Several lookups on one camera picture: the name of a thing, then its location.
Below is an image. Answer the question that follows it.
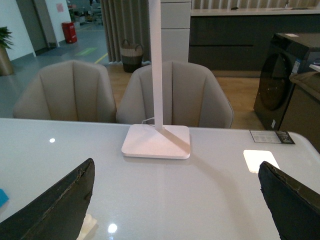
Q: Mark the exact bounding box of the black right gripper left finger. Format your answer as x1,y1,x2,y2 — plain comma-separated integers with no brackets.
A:
0,158,95,240

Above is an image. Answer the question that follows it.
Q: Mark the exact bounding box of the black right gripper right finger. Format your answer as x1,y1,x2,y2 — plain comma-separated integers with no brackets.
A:
258,161,320,240

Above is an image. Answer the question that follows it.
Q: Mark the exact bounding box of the white studded base plate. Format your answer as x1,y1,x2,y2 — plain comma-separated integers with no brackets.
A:
77,213,97,240

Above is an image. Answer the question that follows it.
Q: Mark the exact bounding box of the blue three-stud toy block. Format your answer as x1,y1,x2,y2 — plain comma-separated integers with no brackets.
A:
0,189,9,207

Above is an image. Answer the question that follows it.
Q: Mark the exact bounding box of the dark label card on table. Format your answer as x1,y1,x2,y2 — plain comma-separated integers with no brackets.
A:
249,130,295,145

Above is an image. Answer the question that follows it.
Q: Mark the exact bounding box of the white desk lamp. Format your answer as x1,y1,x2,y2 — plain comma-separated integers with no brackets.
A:
121,0,191,160

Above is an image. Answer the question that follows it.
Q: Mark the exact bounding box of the beige chair on left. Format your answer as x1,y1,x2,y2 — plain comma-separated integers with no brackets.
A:
12,60,117,123

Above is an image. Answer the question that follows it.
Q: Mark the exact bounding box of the beige chair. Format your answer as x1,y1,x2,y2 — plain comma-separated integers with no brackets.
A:
116,60,234,129
12,60,117,123

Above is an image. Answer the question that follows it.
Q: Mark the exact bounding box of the beige chair on right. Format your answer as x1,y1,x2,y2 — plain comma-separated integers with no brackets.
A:
116,60,234,129

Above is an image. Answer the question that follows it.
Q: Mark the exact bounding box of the potted green plant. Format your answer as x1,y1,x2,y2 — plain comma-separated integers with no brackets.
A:
0,26,14,76

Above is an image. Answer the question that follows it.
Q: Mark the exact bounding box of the black front-load washing machine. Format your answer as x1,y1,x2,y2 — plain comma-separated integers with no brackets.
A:
253,32,320,131

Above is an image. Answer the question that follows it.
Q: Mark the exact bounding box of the woven laundry basket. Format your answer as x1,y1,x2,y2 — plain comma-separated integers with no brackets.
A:
120,39,144,73

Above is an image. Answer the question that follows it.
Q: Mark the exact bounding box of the dark kitchen counter cabinet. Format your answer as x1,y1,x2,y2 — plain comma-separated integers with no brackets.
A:
188,8,320,71

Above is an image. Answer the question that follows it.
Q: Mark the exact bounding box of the beige pleated curtain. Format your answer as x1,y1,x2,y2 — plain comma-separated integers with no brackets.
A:
100,0,151,63

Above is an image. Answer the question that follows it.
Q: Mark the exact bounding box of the white pillar cabinet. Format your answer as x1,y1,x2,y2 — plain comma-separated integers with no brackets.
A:
160,0,192,62

